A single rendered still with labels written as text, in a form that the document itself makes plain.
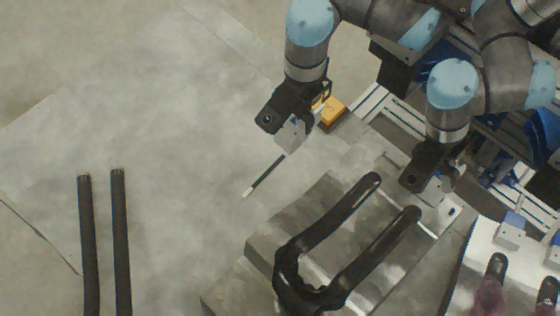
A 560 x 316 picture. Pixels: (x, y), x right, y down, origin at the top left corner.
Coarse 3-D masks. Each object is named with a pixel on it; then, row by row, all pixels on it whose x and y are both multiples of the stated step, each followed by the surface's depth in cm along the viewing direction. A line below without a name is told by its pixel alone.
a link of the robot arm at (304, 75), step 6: (288, 66) 110; (294, 66) 109; (318, 66) 114; (324, 66) 112; (288, 72) 112; (294, 72) 110; (300, 72) 110; (306, 72) 110; (312, 72) 110; (318, 72) 111; (294, 78) 112; (300, 78) 111; (306, 78) 111; (312, 78) 112
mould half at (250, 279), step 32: (352, 160) 135; (320, 192) 132; (384, 192) 132; (288, 224) 124; (352, 224) 129; (384, 224) 129; (416, 224) 129; (448, 224) 129; (256, 256) 122; (320, 256) 121; (352, 256) 124; (416, 256) 126; (224, 288) 124; (256, 288) 125; (384, 288) 121
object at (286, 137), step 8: (320, 104) 136; (288, 120) 132; (280, 128) 131; (288, 128) 131; (296, 128) 131; (280, 136) 131; (288, 136) 130; (296, 136) 130; (280, 144) 134; (288, 144) 131; (296, 144) 132; (288, 152) 133
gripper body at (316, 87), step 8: (320, 64) 115; (288, 80) 114; (296, 80) 113; (320, 80) 120; (328, 80) 121; (312, 88) 120; (320, 88) 120; (328, 88) 121; (312, 96) 119; (320, 96) 121; (328, 96) 124; (304, 104) 118; (312, 104) 124; (296, 112) 122
